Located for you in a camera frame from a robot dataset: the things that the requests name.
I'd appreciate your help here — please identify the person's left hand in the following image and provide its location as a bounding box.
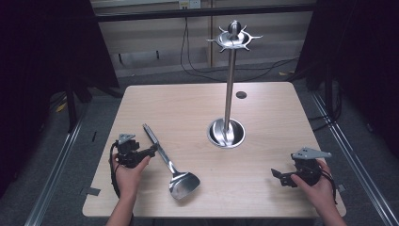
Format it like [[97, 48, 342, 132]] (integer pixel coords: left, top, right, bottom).
[[111, 153, 152, 200]]

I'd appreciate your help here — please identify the dark curtain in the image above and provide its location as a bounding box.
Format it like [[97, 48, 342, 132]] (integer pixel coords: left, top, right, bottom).
[[295, 0, 399, 159], [0, 0, 120, 200]]

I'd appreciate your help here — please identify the metal floor rail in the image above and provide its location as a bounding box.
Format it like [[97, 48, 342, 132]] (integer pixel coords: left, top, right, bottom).
[[310, 90, 399, 226], [24, 103, 89, 226]]

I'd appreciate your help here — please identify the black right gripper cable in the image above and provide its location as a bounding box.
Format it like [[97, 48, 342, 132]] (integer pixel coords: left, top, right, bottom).
[[319, 169, 339, 205]]

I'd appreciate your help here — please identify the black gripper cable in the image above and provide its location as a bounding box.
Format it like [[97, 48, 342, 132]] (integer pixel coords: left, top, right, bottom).
[[319, 169, 339, 205], [108, 141, 122, 200]]

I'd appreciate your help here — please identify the wall power socket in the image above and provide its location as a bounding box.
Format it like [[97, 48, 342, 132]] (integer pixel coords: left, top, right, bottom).
[[178, 0, 201, 9]]

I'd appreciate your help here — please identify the person's right hand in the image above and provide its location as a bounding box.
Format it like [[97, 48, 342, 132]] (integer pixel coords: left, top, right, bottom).
[[290, 158, 337, 215]]

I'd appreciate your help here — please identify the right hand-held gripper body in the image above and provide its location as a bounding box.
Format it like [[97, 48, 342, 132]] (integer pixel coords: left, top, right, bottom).
[[290, 147, 332, 186]]

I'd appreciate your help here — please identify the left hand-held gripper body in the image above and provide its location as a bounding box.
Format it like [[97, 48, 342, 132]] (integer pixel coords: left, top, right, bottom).
[[114, 133, 151, 169]]

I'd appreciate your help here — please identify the steel spatula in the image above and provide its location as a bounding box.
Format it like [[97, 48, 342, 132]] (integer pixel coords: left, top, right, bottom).
[[142, 122, 201, 201]]

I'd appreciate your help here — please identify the black metal stand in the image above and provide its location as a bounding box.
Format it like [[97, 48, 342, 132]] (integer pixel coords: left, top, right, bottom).
[[323, 64, 336, 121], [64, 83, 79, 133]]

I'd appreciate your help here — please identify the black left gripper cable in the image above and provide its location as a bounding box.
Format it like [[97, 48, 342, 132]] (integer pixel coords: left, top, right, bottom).
[[108, 141, 122, 200]]

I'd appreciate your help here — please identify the steel utensil stand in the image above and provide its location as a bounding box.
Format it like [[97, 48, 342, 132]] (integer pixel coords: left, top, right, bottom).
[[206, 20, 263, 150]]

